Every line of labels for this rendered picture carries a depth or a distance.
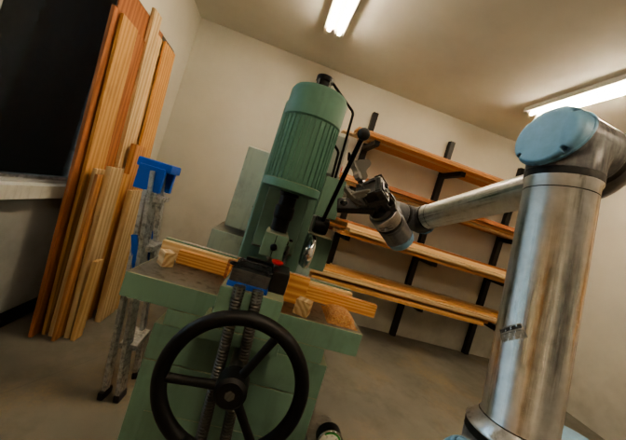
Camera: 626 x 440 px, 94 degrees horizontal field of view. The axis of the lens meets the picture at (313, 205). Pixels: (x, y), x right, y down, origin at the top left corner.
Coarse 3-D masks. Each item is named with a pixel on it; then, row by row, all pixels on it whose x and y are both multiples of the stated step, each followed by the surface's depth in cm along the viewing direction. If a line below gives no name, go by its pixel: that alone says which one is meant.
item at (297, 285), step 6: (294, 276) 81; (300, 276) 81; (288, 282) 81; (294, 282) 81; (300, 282) 81; (306, 282) 81; (288, 288) 81; (294, 288) 81; (300, 288) 81; (306, 288) 81; (288, 294) 81; (294, 294) 81; (300, 294) 81; (288, 300) 81; (294, 300) 81
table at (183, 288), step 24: (144, 264) 76; (144, 288) 69; (168, 288) 69; (192, 288) 70; (216, 288) 75; (192, 312) 70; (288, 312) 74; (312, 312) 79; (216, 336) 61; (240, 336) 62; (312, 336) 73; (336, 336) 74; (360, 336) 74
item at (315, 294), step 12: (180, 252) 84; (192, 252) 86; (192, 264) 85; (204, 264) 85; (216, 264) 86; (312, 288) 89; (312, 300) 89; (324, 300) 89; (336, 300) 89; (348, 300) 90; (360, 300) 91; (360, 312) 90; (372, 312) 91
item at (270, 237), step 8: (272, 232) 84; (280, 232) 90; (264, 240) 83; (272, 240) 83; (280, 240) 83; (288, 240) 84; (264, 248) 83; (280, 248) 83; (272, 256) 83; (280, 256) 83
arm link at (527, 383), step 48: (528, 144) 54; (576, 144) 47; (624, 144) 50; (528, 192) 53; (576, 192) 48; (528, 240) 50; (576, 240) 47; (528, 288) 48; (576, 288) 46; (528, 336) 47; (576, 336) 46; (528, 384) 45; (480, 432) 47; (528, 432) 44
